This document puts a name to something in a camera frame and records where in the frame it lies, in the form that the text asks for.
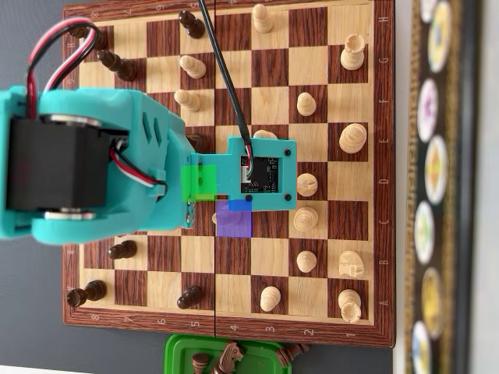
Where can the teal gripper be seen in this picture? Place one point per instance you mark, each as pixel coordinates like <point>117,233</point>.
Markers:
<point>176,134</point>

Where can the wooden folding chess board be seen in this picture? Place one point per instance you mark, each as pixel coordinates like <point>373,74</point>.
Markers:
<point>271,253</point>

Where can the dark wooden knight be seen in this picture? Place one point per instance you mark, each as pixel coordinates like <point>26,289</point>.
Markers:
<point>228,356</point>
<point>199,142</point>

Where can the dark wooden pawn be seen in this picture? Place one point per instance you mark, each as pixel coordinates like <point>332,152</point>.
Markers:
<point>124,249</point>
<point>191,23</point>
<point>191,297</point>
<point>200,360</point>

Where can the light pawn centre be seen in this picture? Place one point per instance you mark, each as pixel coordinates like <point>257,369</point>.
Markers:
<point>265,135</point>

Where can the dark wooden rook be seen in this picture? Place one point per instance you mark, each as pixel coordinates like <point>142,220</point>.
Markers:
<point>78,30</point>
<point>91,291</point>

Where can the green plastic tray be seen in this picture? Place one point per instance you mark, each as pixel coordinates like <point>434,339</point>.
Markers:
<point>177,350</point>

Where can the dark wooden bishop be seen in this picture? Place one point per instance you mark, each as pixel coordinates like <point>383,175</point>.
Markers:
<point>290,352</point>
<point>122,69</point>

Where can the light wooden knight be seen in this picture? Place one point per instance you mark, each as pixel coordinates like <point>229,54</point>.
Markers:
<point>351,264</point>

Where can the dark grey mat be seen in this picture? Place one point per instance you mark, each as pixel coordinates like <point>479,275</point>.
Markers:
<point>31,292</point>

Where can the light wooden rook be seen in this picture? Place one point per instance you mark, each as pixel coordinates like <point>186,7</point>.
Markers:
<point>352,54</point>
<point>349,304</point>

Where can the book with colourful circles cover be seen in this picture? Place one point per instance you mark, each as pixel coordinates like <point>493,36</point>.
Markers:
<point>460,233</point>

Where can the teal camera mount, circuit board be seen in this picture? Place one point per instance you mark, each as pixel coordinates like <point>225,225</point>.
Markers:
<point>288,175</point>

